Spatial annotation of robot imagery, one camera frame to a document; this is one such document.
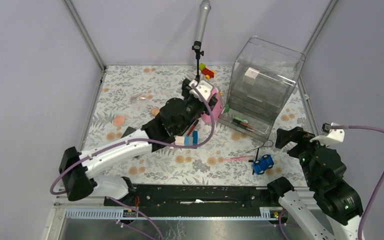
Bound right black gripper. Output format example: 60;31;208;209
275;124;333;187

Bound red lip gloss tube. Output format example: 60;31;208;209
186;119;199;136

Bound brown lip gloss tube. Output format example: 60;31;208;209
232;121;254;132

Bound green lip balm tube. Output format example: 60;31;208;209
234;116;249;124

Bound white cardboard box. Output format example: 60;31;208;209
243;67;260;86

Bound clear acrylic makeup organizer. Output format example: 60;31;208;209
218;36;307;142

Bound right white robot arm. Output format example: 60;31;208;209
266;124;364;240

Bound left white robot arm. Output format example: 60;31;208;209
50;78;219;206

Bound beige makeup sponge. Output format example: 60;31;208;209
150;108;160;117

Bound pink foam wedge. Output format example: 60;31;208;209
201;87;223;124

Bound black pencil by car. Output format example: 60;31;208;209
251;148;260;175

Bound blue toy car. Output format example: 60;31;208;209
255;154;275;175

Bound white blue brick stack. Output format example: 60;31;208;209
174;130;198;149

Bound red yellow lego bricks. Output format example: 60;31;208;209
198;63;215;80

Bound pink eyebrow razor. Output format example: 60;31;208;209
224;157;254;162

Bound dark green lego baseplate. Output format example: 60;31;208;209
121;126;137;139

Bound round orange powder puff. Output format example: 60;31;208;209
112;115;126;127

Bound silver microphone on tripod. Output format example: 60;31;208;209
191;0;212;82

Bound black wire hair loop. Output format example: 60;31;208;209
247;140;274;153

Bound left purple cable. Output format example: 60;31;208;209
49;86;217;240

